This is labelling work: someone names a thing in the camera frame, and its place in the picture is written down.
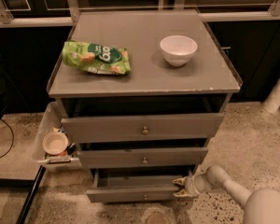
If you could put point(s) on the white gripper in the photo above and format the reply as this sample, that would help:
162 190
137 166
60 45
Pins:
191 185

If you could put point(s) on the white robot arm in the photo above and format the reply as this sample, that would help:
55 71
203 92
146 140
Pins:
261 206

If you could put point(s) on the grey middle drawer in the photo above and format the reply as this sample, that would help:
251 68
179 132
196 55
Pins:
147 157

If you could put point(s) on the white railing frame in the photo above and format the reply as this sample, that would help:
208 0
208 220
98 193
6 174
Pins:
29 13

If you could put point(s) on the clear plastic storage bin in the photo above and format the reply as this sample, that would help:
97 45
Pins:
51 122

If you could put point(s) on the grey bottom drawer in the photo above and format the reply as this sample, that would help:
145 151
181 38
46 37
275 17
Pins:
125 185

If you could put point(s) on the grey top drawer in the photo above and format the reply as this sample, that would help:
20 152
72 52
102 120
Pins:
142 128

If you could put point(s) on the green snack bag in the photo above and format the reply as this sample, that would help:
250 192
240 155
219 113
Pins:
96 59

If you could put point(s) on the small beige bowl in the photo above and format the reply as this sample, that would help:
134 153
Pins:
55 143

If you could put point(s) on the white pipe post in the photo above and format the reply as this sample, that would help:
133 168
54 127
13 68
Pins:
272 102

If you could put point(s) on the grey drawer cabinet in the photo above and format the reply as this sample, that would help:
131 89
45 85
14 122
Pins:
153 87

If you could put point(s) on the grey drawer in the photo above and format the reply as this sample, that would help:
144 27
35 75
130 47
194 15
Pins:
142 128
147 157
125 185

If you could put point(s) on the white bowl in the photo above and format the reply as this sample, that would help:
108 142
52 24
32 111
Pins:
178 50

